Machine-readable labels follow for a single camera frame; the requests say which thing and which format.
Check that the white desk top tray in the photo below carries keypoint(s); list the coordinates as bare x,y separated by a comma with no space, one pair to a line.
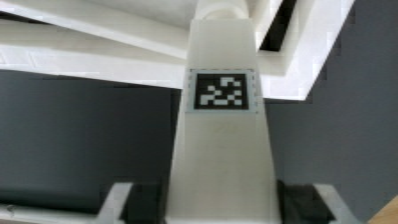
138,22

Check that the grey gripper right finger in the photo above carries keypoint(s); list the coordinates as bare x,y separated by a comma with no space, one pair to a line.
311,205

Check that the white front barrier rail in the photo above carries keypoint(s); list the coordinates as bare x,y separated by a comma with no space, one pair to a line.
55,51

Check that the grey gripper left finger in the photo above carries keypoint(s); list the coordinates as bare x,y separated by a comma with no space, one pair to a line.
131,204

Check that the white right barrier rail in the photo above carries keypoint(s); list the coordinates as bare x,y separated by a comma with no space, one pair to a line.
289,66

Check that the white desk leg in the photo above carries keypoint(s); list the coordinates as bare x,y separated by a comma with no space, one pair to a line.
222,186

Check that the white barrier rail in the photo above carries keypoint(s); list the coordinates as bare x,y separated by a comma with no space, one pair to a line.
55,51
289,66

